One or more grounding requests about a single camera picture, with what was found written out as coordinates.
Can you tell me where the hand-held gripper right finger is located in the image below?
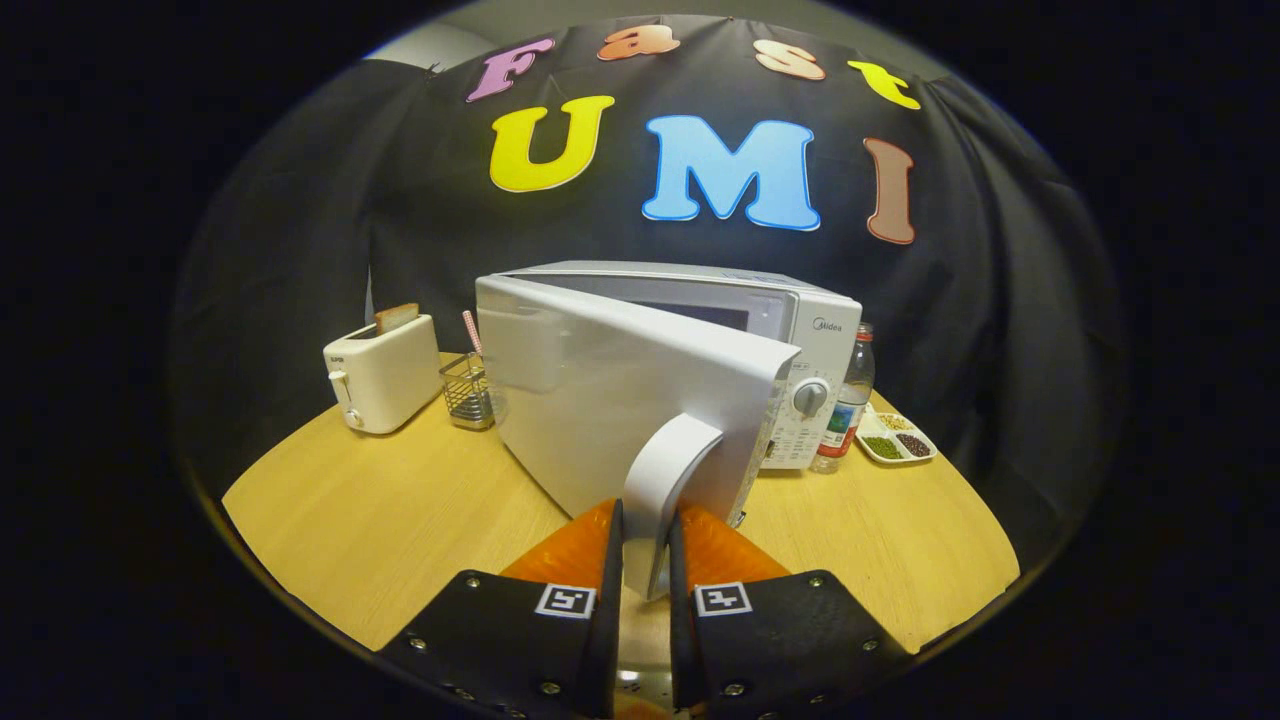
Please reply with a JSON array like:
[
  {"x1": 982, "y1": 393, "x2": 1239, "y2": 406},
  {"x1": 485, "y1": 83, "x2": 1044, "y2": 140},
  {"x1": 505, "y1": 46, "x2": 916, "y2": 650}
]
[{"x1": 668, "y1": 503, "x2": 913, "y2": 720}]

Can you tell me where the cream toaster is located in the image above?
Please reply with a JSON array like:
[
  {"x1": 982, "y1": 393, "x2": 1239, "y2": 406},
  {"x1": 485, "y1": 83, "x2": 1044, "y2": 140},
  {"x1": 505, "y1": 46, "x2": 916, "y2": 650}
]
[{"x1": 323, "y1": 313, "x2": 443, "y2": 435}]

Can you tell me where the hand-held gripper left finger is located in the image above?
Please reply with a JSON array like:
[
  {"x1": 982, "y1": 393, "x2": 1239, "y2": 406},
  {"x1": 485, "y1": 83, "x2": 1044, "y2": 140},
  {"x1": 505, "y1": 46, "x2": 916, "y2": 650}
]
[{"x1": 375, "y1": 498, "x2": 626, "y2": 720}]

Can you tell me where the white microwave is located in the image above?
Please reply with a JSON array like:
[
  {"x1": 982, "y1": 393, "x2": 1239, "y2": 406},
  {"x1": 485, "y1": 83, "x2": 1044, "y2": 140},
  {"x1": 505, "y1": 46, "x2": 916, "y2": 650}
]
[{"x1": 475, "y1": 260, "x2": 864, "y2": 601}]

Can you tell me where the clear plastic bottle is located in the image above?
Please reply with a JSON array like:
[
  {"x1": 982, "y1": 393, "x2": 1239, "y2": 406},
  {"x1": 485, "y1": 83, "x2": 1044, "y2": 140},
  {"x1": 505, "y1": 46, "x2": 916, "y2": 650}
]
[{"x1": 810, "y1": 322, "x2": 877, "y2": 475}]

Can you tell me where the white divided bean dish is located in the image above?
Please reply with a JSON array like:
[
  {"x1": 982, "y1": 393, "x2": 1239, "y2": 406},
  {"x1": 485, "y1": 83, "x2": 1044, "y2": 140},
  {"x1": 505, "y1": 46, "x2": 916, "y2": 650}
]
[{"x1": 855, "y1": 405, "x2": 938, "y2": 466}]

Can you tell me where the wire mesh basket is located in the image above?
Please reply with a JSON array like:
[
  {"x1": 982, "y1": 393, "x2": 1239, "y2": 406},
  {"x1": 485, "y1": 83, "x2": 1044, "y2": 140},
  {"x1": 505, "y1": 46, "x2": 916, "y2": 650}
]
[{"x1": 439, "y1": 352, "x2": 496, "y2": 431}]

